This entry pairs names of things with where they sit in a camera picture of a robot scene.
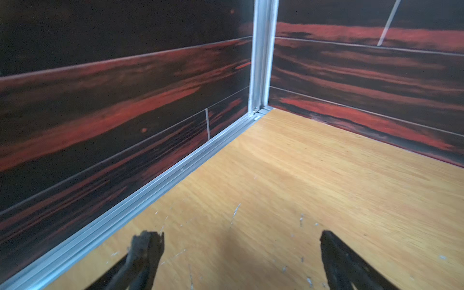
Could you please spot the aluminium left floor rail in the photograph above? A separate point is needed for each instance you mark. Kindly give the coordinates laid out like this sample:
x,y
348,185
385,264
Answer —
x,y
61,258

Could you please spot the aluminium left corner post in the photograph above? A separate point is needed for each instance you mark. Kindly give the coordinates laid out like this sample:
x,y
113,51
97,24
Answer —
x,y
264,32

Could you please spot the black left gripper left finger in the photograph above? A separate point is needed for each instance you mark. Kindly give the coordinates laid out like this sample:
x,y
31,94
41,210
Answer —
x,y
137,270

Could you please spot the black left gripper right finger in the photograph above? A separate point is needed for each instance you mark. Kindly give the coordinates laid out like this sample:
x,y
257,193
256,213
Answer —
x,y
346,270

